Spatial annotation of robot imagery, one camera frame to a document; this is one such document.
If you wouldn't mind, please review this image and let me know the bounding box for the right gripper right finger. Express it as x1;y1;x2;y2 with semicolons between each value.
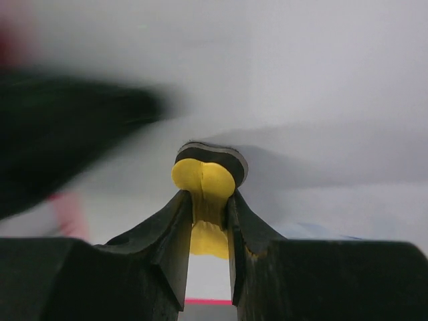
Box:
226;193;427;320

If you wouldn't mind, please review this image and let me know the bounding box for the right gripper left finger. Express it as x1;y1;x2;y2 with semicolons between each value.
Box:
1;191;192;320

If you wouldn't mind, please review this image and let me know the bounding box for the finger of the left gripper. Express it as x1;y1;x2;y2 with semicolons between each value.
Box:
1;72;167;218

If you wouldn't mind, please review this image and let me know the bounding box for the yellow bone shaped eraser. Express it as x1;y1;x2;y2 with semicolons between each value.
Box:
171;141;248;259

